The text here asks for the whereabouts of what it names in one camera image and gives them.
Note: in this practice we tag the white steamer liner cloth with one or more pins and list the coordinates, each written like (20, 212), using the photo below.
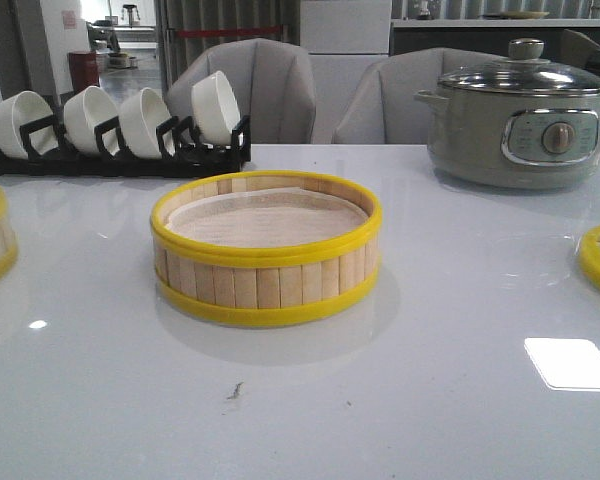
(269, 218)

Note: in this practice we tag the bamboo steamer tray yellow rims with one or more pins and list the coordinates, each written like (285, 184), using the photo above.
(266, 287)

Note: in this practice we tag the black bowl rack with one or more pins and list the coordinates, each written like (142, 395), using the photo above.
(182, 154)

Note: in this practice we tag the white bowl rightmost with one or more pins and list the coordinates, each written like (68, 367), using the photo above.
(215, 108)

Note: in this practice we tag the white bowl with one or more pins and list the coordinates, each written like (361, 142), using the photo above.
(20, 109)
(215, 108)
(82, 113)
(139, 117)

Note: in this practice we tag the grey chair right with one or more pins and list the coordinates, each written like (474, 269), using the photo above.
(383, 109)

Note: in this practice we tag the grey chair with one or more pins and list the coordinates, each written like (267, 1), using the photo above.
(383, 109)
(273, 84)

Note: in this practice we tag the grey chair left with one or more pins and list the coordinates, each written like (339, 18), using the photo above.
(273, 84)

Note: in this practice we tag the white cabinet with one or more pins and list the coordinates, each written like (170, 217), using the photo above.
(343, 38)

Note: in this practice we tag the grey-green electric cooking pot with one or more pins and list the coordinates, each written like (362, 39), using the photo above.
(513, 140)

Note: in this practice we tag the red barrier belt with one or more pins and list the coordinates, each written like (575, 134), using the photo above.
(275, 30)

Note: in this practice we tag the red bin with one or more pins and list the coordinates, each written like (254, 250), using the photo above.
(83, 69)

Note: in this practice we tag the dark counter with shelf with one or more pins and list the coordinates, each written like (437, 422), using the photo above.
(489, 36)

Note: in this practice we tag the glass pot lid with knob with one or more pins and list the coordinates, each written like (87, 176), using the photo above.
(523, 71)

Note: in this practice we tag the white bowl far left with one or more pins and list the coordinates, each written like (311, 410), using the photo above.
(20, 109)

